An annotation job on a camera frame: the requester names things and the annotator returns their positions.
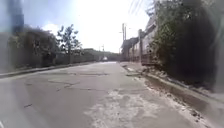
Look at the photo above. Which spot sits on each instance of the building with fence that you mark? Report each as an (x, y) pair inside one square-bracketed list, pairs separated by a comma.
[(141, 45)]

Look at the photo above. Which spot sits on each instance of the raised concrete kerb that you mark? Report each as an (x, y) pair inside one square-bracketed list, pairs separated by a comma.
[(40, 69)]

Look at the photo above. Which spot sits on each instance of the dark pole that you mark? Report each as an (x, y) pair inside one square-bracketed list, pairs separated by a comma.
[(16, 15)]

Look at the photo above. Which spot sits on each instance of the small leafy tree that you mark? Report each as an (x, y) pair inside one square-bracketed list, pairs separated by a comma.
[(68, 40)]

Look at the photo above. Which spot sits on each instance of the concrete kerb strip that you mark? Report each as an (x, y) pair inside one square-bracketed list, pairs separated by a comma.
[(186, 95)]

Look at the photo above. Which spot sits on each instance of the utility pole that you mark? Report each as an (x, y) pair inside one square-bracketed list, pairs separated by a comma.
[(123, 36)]

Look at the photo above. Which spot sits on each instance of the large dark green bush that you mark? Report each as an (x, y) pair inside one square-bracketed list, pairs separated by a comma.
[(186, 40)]

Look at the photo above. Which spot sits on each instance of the overgrown wall with bushes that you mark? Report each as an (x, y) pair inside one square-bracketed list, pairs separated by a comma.
[(30, 50)]

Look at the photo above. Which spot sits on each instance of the grey asphalt road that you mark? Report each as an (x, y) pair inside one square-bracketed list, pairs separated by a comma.
[(83, 96)]

